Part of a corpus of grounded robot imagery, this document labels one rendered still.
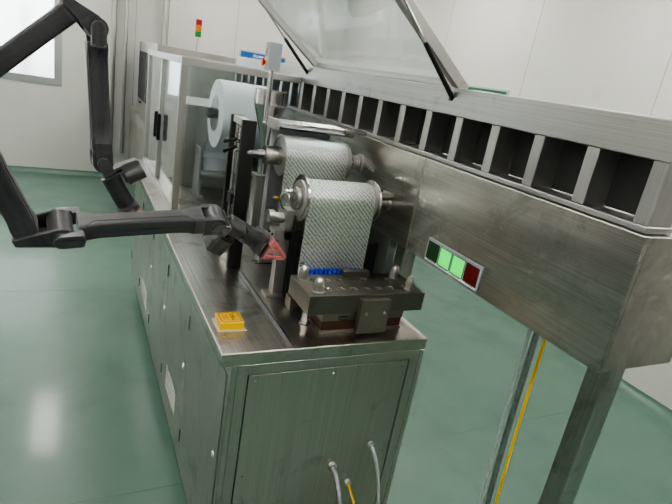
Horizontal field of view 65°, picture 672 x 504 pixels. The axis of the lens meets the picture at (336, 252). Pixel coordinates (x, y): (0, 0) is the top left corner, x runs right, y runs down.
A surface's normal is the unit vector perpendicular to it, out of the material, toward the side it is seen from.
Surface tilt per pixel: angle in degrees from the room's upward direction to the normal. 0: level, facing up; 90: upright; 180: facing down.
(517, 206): 90
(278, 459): 90
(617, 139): 90
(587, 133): 90
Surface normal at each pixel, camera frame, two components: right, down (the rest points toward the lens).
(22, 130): 0.42, 0.35
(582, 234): -0.89, -0.01
